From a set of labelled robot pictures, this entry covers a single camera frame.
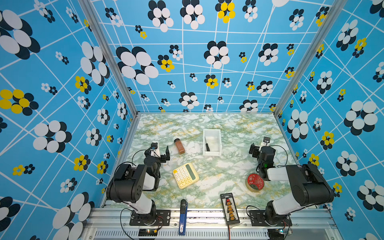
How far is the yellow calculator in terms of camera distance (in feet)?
2.77

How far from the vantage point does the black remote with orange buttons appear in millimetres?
735

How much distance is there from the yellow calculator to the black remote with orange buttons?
18 cm

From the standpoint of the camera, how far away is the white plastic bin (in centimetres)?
96

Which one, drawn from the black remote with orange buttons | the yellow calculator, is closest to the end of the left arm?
the yellow calculator
